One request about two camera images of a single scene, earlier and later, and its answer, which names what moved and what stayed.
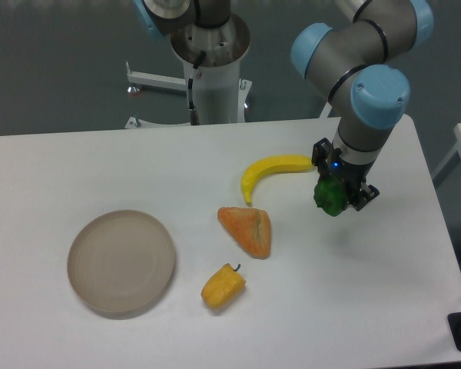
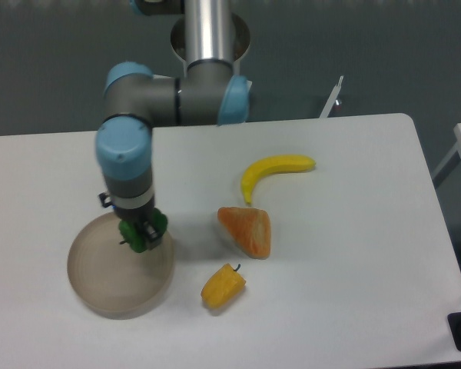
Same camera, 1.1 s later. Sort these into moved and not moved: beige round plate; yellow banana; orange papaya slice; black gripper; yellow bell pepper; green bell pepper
Moved: green bell pepper; black gripper
Not moved: yellow bell pepper; orange papaya slice; beige round plate; yellow banana
